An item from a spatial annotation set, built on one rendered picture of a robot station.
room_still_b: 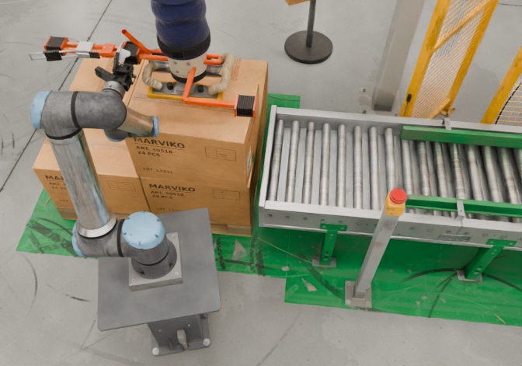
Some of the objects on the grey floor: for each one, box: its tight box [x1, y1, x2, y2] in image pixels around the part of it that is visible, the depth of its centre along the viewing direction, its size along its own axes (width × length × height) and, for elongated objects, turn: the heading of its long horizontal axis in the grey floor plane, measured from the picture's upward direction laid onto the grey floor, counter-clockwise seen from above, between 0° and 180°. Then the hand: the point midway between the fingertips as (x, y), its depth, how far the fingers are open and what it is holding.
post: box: [353, 193, 405, 300], centre depth 245 cm, size 7×7×100 cm
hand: (124, 55), depth 220 cm, fingers open, 14 cm apart
